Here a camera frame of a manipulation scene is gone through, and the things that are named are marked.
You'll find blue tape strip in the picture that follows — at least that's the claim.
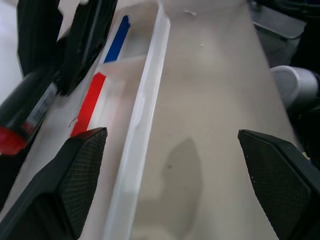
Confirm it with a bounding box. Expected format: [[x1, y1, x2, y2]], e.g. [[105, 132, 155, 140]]
[[103, 15, 131, 64]]

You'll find black marker with red cap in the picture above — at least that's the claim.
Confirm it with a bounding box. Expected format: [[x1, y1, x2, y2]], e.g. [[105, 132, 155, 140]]
[[0, 69, 62, 156]]

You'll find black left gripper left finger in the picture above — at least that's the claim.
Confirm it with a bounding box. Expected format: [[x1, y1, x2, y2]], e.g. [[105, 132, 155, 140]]
[[0, 126, 109, 240]]

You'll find grey flat panel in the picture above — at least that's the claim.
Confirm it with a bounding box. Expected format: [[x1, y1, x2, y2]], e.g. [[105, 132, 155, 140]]
[[251, 4, 309, 41]]

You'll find white divided plastic tray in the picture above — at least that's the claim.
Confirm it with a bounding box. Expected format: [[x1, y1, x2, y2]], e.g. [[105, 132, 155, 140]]
[[0, 0, 173, 240]]

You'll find black fabric pencil case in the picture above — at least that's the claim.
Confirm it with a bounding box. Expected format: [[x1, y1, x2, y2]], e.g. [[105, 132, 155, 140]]
[[16, 0, 64, 77]]

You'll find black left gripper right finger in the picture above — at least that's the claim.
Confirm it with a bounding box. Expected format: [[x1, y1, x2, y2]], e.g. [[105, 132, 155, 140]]
[[237, 129, 320, 240]]

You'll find red tape strip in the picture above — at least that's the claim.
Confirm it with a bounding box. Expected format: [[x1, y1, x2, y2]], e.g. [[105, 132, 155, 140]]
[[70, 71, 106, 138]]

